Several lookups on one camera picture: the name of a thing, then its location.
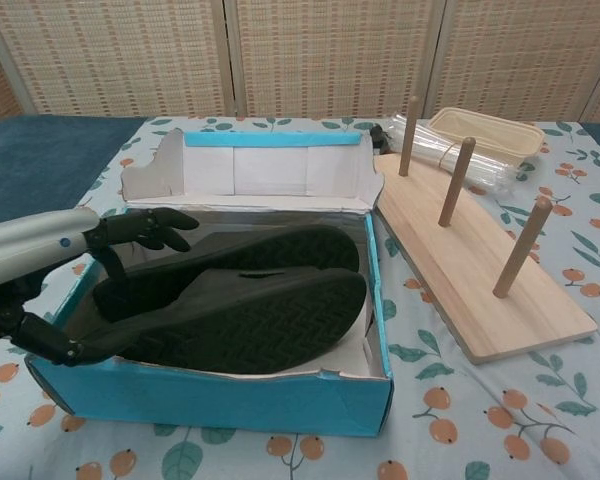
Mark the beige rectangular food tray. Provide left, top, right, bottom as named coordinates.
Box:
left=427, top=105, right=547, bottom=170

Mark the wooden board with three pegs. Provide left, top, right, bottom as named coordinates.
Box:
left=374, top=95, right=599, bottom=367

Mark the bundle of clear plastic straws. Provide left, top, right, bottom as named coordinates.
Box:
left=382, top=112, right=522, bottom=190

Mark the blue cardboard shoe box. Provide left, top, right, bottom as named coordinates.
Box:
left=24, top=118, right=396, bottom=439

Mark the bamboo folding screen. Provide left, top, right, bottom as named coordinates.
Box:
left=0, top=0, right=600, bottom=124

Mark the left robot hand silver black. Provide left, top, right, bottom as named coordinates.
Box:
left=0, top=207, right=201, bottom=370

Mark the floral light blue tablecloth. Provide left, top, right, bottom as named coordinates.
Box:
left=0, top=115, right=600, bottom=480

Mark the black rubber slipper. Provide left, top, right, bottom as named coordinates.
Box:
left=62, top=267, right=369, bottom=375
left=93, top=223, right=361, bottom=321

